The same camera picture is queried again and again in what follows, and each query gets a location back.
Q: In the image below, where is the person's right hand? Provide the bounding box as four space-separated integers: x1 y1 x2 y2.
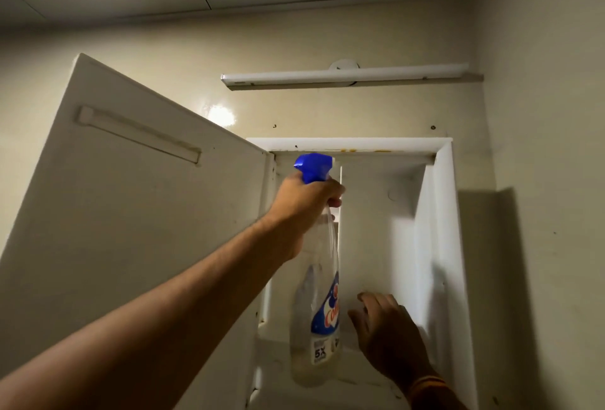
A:
347 292 438 389

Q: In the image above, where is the person's left hand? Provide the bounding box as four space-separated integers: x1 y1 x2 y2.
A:
264 171 347 264

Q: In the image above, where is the clear spray bottle blue trigger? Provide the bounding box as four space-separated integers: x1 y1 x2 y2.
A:
289 153 347 388

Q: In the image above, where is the person's right forearm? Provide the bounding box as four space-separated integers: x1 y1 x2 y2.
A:
412 382 470 410

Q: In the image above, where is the person's left forearm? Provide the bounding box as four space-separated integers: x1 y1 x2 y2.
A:
0 216 303 410

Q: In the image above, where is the orange wrist band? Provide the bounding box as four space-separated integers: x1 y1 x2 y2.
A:
406 375 450 402

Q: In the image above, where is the white tube light fixture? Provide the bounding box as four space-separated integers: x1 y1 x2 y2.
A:
221 63 484 91

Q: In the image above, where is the white cabinet door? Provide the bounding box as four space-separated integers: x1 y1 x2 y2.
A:
0 53 278 410

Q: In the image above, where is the white wall cabinet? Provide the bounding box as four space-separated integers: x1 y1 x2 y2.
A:
246 137 479 410

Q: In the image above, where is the round white wall mount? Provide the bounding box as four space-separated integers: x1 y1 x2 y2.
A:
328 59 360 88

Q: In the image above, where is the white door rail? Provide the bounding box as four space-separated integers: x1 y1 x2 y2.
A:
77 105 202 166

